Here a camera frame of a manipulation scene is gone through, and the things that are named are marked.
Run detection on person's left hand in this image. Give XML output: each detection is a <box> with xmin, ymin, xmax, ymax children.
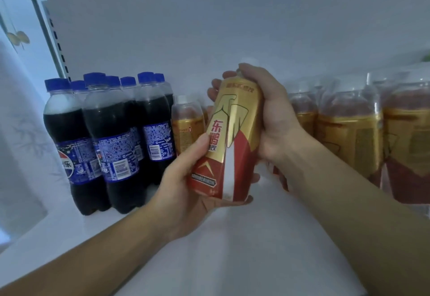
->
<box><xmin>144</xmin><ymin>131</ymin><xmax>262</xmax><ymax>243</ymax></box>

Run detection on person's right hand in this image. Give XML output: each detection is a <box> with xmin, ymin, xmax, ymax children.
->
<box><xmin>207</xmin><ymin>63</ymin><xmax>309</xmax><ymax>172</ymax></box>

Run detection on gold energy drink bottle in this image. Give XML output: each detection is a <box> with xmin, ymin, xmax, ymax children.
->
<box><xmin>187</xmin><ymin>60</ymin><xmax>264</xmax><ymax>202</ymax></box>

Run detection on row of amber drink bottles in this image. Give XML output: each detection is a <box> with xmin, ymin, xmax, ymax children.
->
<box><xmin>170</xmin><ymin>71</ymin><xmax>430</xmax><ymax>206</ymax></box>

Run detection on group of blue-capped cola bottles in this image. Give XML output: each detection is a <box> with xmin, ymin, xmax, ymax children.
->
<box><xmin>43</xmin><ymin>72</ymin><xmax>177</xmax><ymax>216</ymax></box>

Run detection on white metal shelf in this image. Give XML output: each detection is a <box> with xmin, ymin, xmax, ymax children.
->
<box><xmin>0</xmin><ymin>0</ymin><xmax>430</xmax><ymax>296</ymax></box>

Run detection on person's left forearm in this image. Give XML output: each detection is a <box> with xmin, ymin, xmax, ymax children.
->
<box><xmin>0</xmin><ymin>205</ymin><xmax>169</xmax><ymax>296</ymax></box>

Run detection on person's right forearm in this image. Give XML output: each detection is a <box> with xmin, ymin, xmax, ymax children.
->
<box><xmin>279</xmin><ymin>134</ymin><xmax>430</xmax><ymax>296</ymax></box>

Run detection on white bamboo print curtain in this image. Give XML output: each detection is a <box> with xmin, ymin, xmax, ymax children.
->
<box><xmin>0</xmin><ymin>30</ymin><xmax>51</xmax><ymax>240</ymax></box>

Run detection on small brass pendant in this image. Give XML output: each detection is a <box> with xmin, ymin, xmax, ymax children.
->
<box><xmin>8</xmin><ymin>30</ymin><xmax>31</xmax><ymax>46</ymax></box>

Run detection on white panelled door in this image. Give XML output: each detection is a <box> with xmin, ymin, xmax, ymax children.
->
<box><xmin>0</xmin><ymin>0</ymin><xmax>68</xmax><ymax>92</ymax></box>

